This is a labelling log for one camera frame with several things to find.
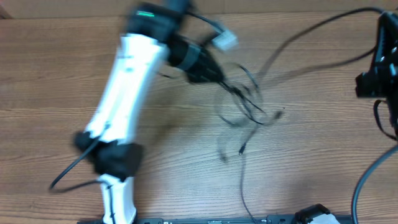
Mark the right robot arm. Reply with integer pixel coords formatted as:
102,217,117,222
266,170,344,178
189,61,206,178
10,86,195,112
296,7,397,141

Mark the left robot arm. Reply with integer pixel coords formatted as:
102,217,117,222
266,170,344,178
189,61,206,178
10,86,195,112
75,1,224,223

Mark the cardboard back panel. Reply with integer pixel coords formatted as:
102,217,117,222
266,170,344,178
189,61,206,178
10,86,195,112
1,0,397,19

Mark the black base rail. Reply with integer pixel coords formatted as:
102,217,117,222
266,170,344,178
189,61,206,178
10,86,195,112
76,213,352,224

